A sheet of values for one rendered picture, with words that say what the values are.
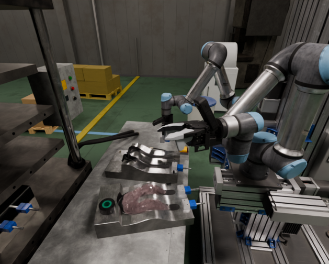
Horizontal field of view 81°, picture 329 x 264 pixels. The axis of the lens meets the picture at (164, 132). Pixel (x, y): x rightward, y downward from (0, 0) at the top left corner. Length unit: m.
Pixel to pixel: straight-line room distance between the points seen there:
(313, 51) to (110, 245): 1.15
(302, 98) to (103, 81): 4.66
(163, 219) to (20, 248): 0.72
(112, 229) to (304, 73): 1.04
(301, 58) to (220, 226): 1.47
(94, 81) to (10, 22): 4.84
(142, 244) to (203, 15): 6.64
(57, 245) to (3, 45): 9.06
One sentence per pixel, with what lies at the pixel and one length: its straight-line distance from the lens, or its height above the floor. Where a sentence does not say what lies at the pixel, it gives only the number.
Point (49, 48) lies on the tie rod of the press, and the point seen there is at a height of 1.62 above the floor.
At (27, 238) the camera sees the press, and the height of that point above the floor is 0.79.
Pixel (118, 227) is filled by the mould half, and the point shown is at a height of 0.86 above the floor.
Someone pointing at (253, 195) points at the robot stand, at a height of 0.92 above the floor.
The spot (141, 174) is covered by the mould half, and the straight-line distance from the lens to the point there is 1.33.
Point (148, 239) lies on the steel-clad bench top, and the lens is 1.11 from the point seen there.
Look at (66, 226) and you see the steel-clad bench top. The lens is 1.26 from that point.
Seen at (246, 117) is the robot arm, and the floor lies 1.47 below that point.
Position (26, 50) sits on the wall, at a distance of 9.27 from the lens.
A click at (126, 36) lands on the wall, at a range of 7.37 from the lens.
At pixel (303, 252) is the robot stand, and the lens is 2.05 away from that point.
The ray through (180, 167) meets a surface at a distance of 1.31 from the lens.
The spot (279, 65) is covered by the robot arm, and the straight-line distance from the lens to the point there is 0.88.
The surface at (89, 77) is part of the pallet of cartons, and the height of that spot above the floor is 0.55.
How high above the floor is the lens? 1.75
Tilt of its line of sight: 30 degrees down
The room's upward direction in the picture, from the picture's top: straight up
